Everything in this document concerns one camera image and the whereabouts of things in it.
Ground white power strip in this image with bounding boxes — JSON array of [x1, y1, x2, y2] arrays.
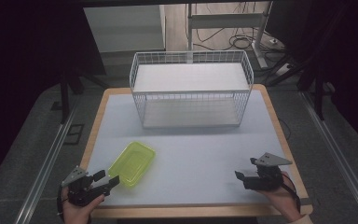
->
[[274, 63, 295, 77]]

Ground black floor plate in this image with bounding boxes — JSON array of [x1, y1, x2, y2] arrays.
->
[[62, 123, 85, 146]]

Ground aluminium floor rail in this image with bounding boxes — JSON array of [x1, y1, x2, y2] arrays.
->
[[298, 91, 358, 224], [13, 98, 81, 224]]

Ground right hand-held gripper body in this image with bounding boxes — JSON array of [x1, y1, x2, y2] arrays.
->
[[242, 151, 294, 191]]

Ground white metal stand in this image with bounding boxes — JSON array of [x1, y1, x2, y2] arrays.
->
[[186, 2, 274, 70]]

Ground person's right hand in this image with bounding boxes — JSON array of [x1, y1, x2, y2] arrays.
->
[[256, 171, 303, 224]]

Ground red and black gripper cable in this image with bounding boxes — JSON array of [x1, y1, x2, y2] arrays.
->
[[281, 173, 302, 213]]

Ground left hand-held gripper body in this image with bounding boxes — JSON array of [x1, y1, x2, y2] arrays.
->
[[61, 165, 110, 207]]

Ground person's left hand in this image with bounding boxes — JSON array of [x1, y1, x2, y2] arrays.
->
[[60, 186, 105, 224]]

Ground yellow-green plastic tray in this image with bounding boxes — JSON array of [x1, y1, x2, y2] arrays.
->
[[107, 141, 157, 189]]

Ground white wire shelf rack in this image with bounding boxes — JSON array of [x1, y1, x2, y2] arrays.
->
[[129, 49, 255, 130]]

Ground black floor cables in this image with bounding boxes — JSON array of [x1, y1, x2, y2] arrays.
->
[[185, 3, 288, 55]]

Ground black stand leg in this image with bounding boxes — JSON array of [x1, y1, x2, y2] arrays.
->
[[265, 55, 337, 121], [58, 70, 109, 125]]

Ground white cabinet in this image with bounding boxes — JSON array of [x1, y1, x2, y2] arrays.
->
[[83, 4, 167, 53]]

